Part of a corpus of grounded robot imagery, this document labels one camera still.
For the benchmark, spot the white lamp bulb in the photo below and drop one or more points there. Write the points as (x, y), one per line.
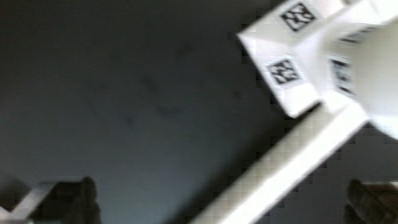
(372, 58)

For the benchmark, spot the white U-shaped frame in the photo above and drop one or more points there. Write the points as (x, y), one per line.
(287, 164)

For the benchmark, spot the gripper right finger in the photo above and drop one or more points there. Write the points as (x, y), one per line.
(372, 203)

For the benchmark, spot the white lamp base with tags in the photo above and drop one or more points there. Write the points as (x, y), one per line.
(300, 41)

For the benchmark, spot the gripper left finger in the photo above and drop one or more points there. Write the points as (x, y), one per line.
(60, 203)

